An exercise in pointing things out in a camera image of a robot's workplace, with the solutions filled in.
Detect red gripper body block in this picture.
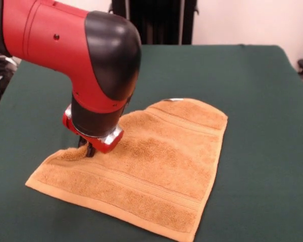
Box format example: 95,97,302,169
62,103,125,154

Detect dark green table cloth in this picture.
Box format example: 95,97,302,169
0,44,303,242

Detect tan terry towel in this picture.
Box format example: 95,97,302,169
25,97,228,242

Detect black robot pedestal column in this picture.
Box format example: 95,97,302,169
110,0,200,46

